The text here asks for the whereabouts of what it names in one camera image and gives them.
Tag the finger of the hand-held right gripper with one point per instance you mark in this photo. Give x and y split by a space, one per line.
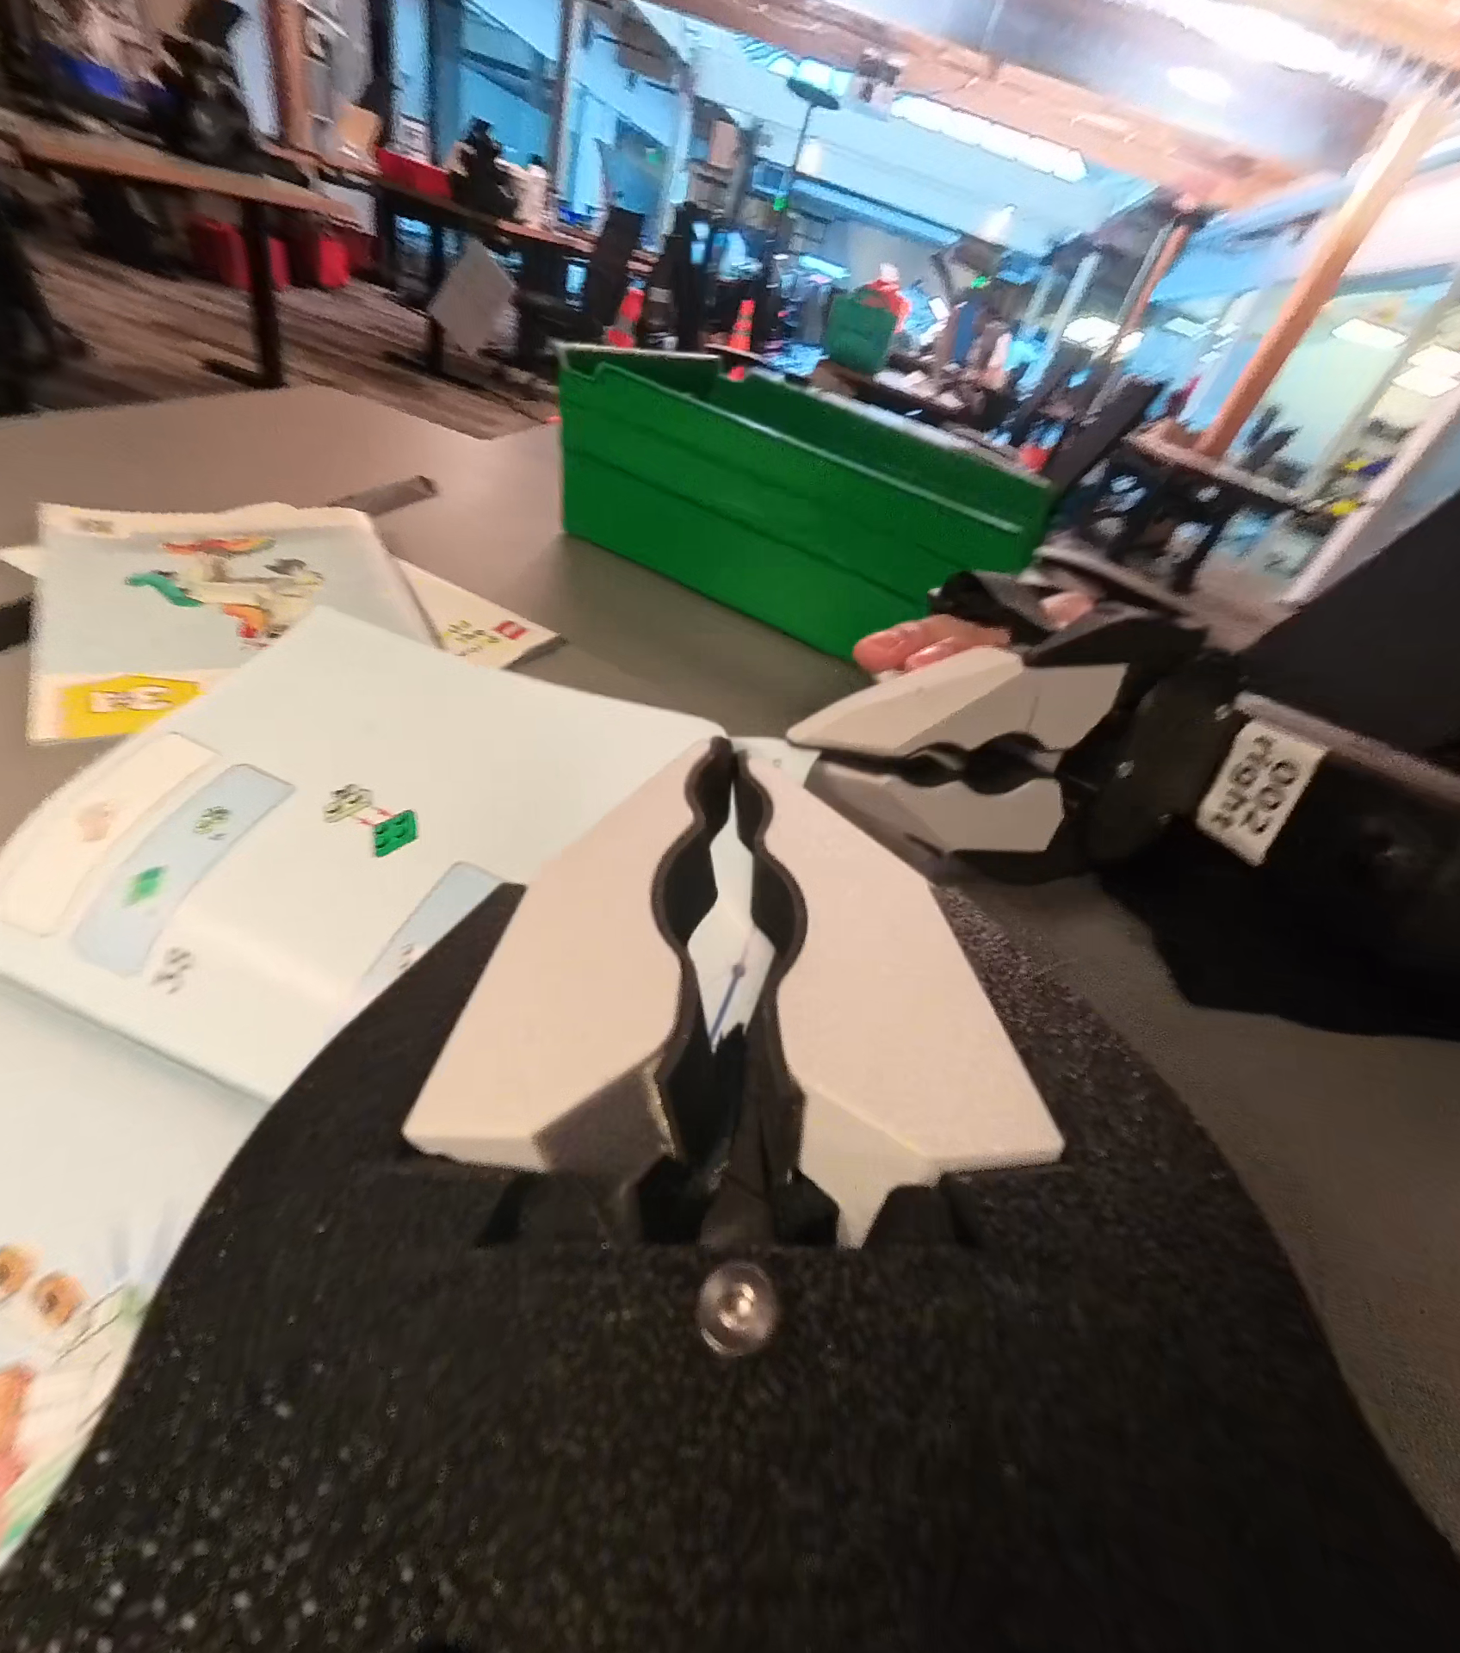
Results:
950 820
963 697

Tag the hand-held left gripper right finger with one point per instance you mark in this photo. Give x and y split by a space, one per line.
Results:
911 1034

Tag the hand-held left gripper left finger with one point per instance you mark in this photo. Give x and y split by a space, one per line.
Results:
562 1008

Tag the green plastic bin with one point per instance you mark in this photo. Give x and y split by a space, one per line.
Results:
782 542

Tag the person's right forearm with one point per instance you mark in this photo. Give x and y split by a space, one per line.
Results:
1427 581

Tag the person's right hand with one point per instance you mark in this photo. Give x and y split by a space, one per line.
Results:
924 643

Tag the green storage crate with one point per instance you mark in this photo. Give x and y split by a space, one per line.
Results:
859 332

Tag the small white paper leaflet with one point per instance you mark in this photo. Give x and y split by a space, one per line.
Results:
492 626

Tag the orange traffic cone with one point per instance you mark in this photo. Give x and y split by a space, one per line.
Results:
743 322
629 309

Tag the closed colourful instruction booklet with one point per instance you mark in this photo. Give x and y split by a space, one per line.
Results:
201 620

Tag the white sign board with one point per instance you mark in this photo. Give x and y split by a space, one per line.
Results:
471 296

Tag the red box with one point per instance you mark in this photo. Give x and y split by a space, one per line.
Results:
406 170

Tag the wooden table black legs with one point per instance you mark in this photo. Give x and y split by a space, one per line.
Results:
162 166

